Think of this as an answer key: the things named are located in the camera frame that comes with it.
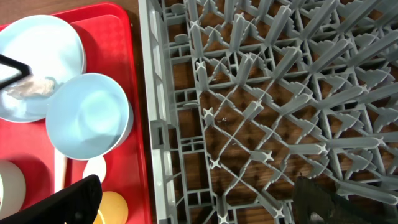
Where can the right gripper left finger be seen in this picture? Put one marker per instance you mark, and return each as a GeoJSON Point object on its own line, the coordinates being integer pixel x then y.
{"type": "Point", "coordinates": [75, 204]}

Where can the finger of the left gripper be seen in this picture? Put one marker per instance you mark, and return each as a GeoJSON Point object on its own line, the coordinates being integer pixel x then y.
{"type": "Point", "coordinates": [24, 71]}

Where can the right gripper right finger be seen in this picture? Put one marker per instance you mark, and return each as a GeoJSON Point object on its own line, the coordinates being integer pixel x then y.
{"type": "Point", "coordinates": [314, 204]}

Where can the white tissue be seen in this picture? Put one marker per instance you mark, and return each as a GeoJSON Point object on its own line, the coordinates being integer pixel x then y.
{"type": "Point", "coordinates": [31, 87]}

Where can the yellow plastic cup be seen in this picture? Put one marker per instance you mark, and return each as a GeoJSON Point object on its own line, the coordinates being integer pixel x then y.
{"type": "Point", "coordinates": [113, 209]}

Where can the grey dishwasher rack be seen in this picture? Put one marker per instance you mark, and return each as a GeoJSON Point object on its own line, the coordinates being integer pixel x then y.
{"type": "Point", "coordinates": [244, 97]}

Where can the light blue plate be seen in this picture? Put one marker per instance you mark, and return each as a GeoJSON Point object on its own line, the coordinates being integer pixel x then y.
{"type": "Point", "coordinates": [52, 49]}

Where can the white plastic spoon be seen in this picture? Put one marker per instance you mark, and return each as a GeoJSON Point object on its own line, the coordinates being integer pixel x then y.
{"type": "Point", "coordinates": [96, 166]}

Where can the white plastic fork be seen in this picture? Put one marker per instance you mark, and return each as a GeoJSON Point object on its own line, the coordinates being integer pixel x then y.
{"type": "Point", "coordinates": [60, 168]}

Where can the green bowl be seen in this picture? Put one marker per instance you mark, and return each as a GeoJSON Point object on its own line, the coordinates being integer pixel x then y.
{"type": "Point", "coordinates": [13, 188]}

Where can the light blue bowl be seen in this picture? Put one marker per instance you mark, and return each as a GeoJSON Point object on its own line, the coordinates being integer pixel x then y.
{"type": "Point", "coordinates": [89, 116]}

